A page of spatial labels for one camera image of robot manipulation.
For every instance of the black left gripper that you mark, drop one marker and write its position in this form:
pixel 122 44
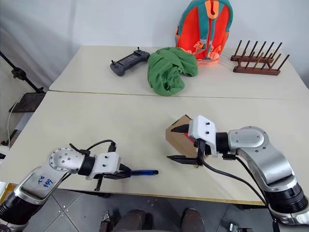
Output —
pixel 99 177

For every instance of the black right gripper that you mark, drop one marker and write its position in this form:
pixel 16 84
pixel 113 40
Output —
pixel 204 149

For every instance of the brown cardboard box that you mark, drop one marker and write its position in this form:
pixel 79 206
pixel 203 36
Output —
pixel 178 142

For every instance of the blue pen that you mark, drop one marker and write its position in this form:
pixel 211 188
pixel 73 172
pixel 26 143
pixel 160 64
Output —
pixel 144 172

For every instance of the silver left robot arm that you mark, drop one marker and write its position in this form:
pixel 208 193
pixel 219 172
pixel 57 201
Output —
pixel 33 181

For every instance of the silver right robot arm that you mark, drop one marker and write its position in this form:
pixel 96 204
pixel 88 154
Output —
pixel 265 157

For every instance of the red tape strip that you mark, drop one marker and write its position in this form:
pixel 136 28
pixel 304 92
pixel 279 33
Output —
pixel 187 136

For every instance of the dark rounded shape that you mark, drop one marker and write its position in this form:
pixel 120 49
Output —
pixel 135 221
pixel 193 221

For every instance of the green cloth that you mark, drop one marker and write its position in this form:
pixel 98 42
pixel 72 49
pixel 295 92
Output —
pixel 166 70

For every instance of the dark grey handheld controller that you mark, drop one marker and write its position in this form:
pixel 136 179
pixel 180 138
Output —
pixel 128 61

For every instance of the dark wooden peg rack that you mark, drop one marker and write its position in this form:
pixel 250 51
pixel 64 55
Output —
pixel 256 71

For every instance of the yellow patterned object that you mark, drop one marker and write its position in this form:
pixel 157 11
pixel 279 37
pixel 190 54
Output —
pixel 6 189

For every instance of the orange and teal backpack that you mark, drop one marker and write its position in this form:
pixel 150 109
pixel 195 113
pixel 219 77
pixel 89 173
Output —
pixel 195 26

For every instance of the black stand pole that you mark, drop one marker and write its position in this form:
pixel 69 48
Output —
pixel 18 72

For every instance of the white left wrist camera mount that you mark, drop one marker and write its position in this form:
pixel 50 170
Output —
pixel 106 164

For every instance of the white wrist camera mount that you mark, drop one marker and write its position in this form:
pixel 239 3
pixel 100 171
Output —
pixel 106 164
pixel 202 130

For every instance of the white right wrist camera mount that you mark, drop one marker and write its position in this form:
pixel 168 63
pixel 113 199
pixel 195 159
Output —
pixel 202 130

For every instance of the metal caster bracket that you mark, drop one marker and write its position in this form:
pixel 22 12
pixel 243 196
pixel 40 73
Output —
pixel 107 221
pixel 239 227

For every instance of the black stand base plate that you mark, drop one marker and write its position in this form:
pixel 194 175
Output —
pixel 27 102

